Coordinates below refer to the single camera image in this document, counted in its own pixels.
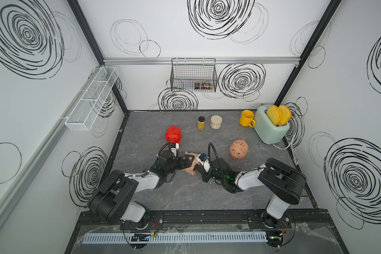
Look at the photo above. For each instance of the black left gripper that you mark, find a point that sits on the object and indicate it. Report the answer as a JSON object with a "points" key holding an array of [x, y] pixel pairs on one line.
{"points": [[187, 165]]}

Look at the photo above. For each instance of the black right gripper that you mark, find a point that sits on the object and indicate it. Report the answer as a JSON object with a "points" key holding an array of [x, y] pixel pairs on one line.
{"points": [[202, 172]]}

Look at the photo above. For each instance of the light pink piggy bank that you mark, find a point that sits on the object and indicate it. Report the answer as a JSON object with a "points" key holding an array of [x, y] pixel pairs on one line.
{"points": [[195, 162]]}

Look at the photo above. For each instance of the red piggy bank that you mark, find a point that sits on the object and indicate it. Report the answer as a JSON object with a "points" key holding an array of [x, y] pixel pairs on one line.
{"points": [[173, 134]]}

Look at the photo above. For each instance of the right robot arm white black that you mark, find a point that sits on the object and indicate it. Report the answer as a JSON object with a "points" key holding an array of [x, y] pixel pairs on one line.
{"points": [[285, 182]]}

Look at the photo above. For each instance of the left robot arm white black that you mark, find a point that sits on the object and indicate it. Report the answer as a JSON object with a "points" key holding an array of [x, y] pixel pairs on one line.
{"points": [[112, 201]]}

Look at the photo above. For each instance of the dark pink piggy bank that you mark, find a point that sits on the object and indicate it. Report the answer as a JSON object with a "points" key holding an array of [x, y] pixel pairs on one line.
{"points": [[239, 149]]}

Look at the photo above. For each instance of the yellow spice jar black lid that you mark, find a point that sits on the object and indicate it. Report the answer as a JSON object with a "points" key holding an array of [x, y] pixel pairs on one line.
{"points": [[201, 123]]}

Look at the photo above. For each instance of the yellow mug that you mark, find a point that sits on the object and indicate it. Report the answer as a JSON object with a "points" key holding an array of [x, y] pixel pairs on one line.
{"points": [[247, 119]]}

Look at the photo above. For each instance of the mint green toaster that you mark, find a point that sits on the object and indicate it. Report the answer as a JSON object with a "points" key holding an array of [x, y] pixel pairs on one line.
{"points": [[269, 133]]}

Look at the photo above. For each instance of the yellow toast slice left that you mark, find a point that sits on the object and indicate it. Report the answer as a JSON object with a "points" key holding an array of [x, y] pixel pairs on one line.
{"points": [[274, 114]]}

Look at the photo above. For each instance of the yellow toast slice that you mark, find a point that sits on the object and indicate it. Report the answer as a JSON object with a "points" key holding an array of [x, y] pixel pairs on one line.
{"points": [[286, 115], [274, 114]]}

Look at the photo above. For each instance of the small items in basket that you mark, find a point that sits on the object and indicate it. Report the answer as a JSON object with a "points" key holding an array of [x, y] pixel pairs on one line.
{"points": [[203, 86]]}

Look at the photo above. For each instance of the yellow toast slice right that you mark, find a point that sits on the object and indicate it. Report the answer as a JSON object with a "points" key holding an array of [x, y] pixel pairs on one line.
{"points": [[286, 115]]}

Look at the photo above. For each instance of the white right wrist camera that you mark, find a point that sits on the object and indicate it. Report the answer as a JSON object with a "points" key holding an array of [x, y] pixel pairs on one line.
{"points": [[203, 159]]}

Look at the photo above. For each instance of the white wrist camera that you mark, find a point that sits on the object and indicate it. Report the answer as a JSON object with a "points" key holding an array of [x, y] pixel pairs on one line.
{"points": [[174, 147], [203, 159]]}

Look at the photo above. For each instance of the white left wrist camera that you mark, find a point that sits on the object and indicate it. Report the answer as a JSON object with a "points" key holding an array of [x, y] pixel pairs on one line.
{"points": [[174, 147]]}

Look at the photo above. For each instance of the white slotted cable duct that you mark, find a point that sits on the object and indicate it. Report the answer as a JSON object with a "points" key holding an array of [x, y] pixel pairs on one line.
{"points": [[175, 237]]}

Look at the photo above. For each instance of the black wire basket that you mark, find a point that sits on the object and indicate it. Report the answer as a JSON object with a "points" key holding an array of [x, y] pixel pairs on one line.
{"points": [[183, 77]]}

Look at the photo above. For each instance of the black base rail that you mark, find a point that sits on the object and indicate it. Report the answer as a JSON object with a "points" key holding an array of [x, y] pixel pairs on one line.
{"points": [[159, 220]]}

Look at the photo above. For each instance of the aluminium wall rail back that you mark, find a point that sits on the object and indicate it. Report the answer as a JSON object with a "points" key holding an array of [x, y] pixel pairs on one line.
{"points": [[201, 61]]}

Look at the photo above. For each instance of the aluminium wall rail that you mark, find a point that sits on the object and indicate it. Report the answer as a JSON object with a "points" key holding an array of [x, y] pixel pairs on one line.
{"points": [[29, 110], [201, 61]]}

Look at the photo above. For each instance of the white wire shelf basket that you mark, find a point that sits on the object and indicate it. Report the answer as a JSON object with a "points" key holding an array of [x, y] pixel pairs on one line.
{"points": [[95, 94]]}

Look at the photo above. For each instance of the aluminium wall rail left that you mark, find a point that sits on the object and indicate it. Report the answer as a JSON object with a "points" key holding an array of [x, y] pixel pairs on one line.
{"points": [[29, 110]]}

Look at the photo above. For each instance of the black corner frame post left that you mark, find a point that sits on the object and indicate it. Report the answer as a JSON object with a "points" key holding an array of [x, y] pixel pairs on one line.
{"points": [[88, 34]]}

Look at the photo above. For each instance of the black corner frame post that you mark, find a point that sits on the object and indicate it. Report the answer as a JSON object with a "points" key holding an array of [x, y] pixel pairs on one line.
{"points": [[88, 34], [318, 32]]}

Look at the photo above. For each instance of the black corner frame post right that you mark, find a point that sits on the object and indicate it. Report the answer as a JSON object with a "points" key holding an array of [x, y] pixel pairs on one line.
{"points": [[318, 32]]}

